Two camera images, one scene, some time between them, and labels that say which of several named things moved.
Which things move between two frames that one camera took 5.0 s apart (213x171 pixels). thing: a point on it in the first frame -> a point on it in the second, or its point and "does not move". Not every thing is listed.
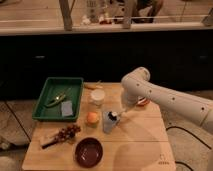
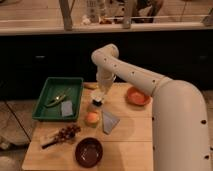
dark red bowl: x=89 y=152 does not move
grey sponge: x=67 y=108 does not move
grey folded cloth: x=109 y=123 does not move
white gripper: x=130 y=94 -> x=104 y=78
